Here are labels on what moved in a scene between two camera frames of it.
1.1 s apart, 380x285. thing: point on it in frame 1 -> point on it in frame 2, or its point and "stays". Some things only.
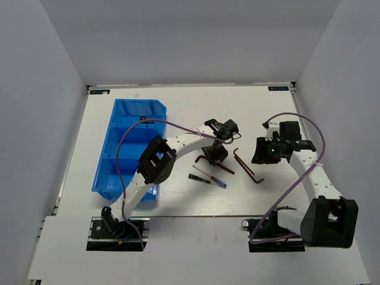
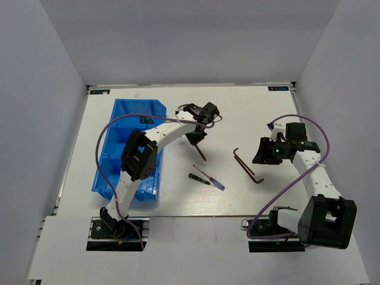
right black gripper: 260,156 stays
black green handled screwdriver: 193,177 stays
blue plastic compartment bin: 126,112 stays
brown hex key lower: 247,171 stays
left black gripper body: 215,152 -> 196,136
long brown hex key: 217,165 -> 200,152
